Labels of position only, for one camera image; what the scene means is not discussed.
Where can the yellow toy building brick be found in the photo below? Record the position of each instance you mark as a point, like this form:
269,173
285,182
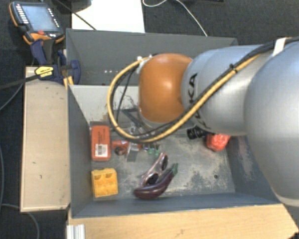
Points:
104,183

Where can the black cylinder on white bracket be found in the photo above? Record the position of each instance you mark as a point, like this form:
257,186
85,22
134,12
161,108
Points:
195,133

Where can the pink sunglasses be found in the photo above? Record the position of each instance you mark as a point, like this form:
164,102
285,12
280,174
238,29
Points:
162,161

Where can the orange flat box with label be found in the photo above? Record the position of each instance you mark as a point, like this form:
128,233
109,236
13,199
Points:
101,141

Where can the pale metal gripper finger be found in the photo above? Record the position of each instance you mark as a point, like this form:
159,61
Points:
132,153

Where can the purple toy eggplant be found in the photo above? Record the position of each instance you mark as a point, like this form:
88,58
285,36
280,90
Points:
154,189

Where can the pale wood flat board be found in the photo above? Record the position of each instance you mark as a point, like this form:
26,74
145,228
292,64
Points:
44,138

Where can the grey metal bin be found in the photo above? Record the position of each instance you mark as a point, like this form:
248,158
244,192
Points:
199,165

